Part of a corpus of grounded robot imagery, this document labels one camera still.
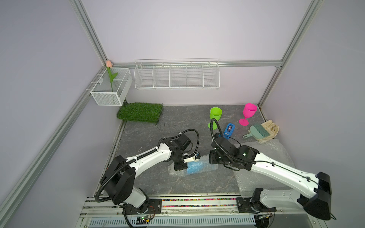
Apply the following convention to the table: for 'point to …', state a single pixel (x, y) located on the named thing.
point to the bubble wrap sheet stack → (246, 182)
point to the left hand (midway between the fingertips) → (182, 165)
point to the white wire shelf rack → (177, 75)
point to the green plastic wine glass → (215, 113)
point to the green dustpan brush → (258, 130)
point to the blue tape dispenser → (228, 131)
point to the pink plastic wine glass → (249, 110)
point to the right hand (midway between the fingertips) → (208, 155)
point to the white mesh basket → (101, 92)
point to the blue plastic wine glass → (194, 167)
